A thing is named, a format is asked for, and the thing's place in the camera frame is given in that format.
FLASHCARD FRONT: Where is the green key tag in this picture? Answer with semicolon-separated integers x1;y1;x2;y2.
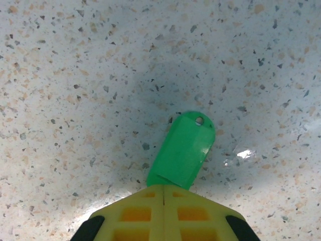
146;110;216;190

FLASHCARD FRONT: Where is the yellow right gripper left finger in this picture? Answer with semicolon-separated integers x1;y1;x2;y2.
72;185;164;241

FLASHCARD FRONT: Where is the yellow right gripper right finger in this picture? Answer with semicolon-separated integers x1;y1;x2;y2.
163;185;261;241

